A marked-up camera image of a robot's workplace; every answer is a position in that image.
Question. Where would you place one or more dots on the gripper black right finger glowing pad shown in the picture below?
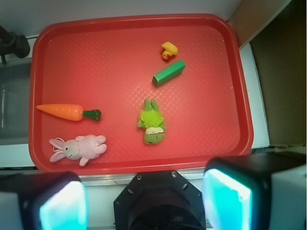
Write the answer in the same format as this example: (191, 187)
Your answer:
(264, 191)

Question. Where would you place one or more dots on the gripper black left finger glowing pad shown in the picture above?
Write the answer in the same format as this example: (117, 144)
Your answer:
(43, 201)

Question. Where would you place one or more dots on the orange toy carrot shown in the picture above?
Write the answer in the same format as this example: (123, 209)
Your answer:
(72, 112)

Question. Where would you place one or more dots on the pink plush bunny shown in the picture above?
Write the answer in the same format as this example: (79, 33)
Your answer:
(82, 148)

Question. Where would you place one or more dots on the red plastic tray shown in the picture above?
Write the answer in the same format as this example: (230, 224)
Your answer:
(108, 64)

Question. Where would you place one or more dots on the green plush toy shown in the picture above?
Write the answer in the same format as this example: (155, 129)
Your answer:
(152, 121)

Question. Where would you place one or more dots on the green rectangular block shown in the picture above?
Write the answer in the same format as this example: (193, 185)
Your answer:
(168, 73)

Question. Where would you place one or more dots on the black clamp knob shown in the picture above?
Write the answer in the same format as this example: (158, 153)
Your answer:
(11, 43)

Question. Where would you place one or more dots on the yellow rubber duck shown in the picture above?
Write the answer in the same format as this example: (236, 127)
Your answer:
(169, 50)

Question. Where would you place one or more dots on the black octagonal mount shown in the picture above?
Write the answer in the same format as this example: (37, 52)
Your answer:
(162, 200)

